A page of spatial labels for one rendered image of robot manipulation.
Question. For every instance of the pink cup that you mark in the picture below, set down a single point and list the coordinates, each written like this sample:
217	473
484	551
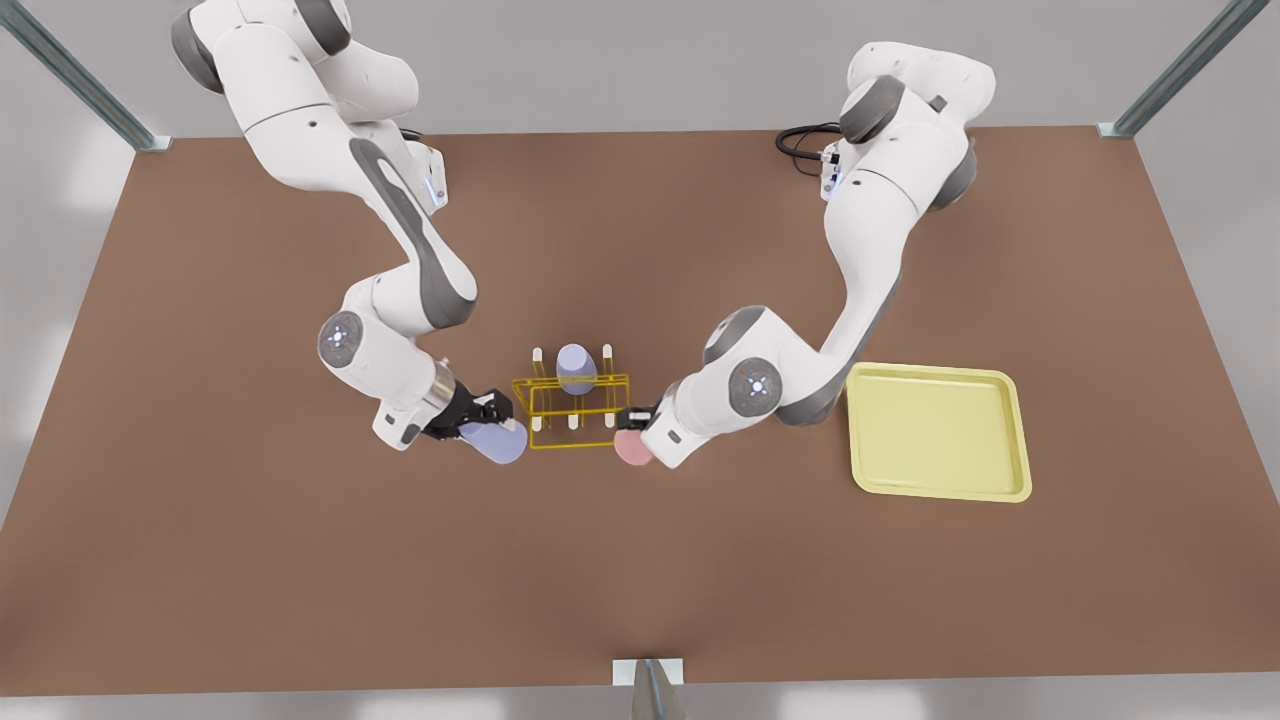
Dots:
632	449

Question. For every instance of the lavender cup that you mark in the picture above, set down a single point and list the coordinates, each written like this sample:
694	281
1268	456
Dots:
496	440
576	367

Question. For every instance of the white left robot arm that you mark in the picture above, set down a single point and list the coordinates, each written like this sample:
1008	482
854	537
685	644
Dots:
880	200

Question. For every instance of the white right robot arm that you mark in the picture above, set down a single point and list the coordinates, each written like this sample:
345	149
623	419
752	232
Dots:
300	130

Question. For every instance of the yellow square tray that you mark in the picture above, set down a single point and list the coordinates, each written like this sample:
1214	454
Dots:
938	431

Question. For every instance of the silver frame post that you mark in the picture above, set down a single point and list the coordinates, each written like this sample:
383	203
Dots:
654	688
1180	65
80	72

